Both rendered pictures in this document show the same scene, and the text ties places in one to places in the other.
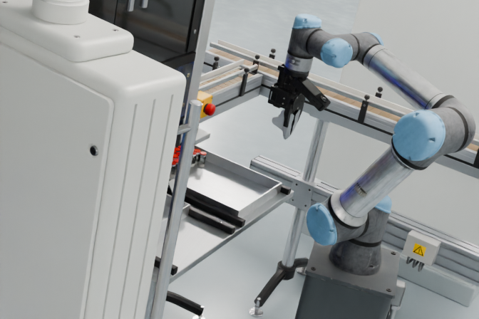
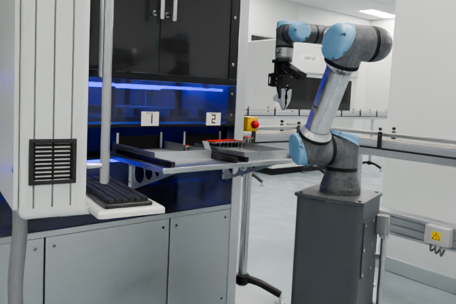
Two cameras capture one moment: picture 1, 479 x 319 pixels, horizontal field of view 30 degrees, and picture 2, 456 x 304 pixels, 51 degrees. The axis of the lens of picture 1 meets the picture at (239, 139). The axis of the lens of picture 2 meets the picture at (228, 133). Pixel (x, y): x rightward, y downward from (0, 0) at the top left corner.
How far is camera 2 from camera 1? 1.30 m
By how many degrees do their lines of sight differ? 30
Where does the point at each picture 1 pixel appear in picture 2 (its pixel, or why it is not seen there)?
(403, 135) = (326, 43)
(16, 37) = not seen: outside the picture
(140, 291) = (74, 98)
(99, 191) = not seen: outside the picture
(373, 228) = (343, 154)
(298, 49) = (279, 41)
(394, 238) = (419, 233)
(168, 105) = not seen: outside the picture
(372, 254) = (347, 179)
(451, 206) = not seen: outside the picture
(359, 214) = (319, 131)
